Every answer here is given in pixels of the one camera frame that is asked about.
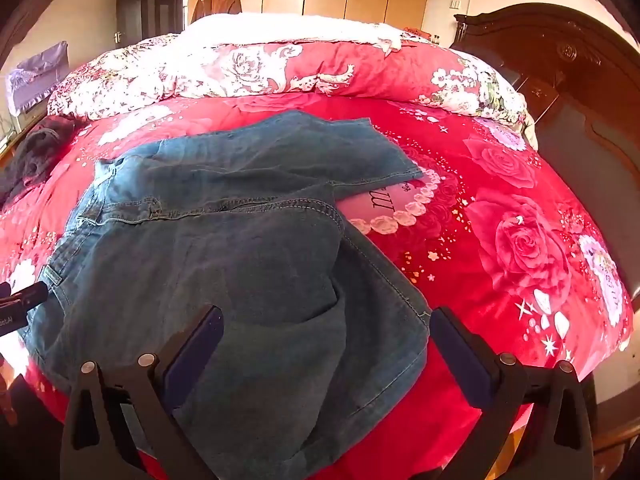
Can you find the red floral blanket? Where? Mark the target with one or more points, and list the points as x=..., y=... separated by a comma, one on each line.
x=500, y=240

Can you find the wooden bed frame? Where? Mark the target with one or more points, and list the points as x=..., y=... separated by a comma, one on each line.
x=620, y=435

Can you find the blue denim pants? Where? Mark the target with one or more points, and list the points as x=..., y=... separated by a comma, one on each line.
x=225, y=260

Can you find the brown hanging jacket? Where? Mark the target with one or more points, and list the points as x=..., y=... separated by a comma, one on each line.
x=215, y=5

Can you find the dark wooden door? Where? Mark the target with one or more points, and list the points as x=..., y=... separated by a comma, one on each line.
x=131, y=10

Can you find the dark cloth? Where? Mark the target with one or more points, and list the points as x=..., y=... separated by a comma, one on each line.
x=35, y=155

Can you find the purple cloth cover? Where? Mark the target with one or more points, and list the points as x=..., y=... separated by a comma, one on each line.
x=37, y=77

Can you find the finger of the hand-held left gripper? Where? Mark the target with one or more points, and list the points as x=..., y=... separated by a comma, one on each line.
x=32, y=295

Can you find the folded floral quilt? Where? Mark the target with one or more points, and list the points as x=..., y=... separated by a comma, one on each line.
x=350, y=67

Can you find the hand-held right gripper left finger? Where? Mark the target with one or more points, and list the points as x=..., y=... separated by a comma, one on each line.
x=192, y=355

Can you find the dark wooden bed headboard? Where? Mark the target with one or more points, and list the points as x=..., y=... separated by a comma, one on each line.
x=575, y=110

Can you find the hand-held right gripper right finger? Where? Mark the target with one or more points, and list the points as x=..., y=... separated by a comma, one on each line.
x=465, y=360

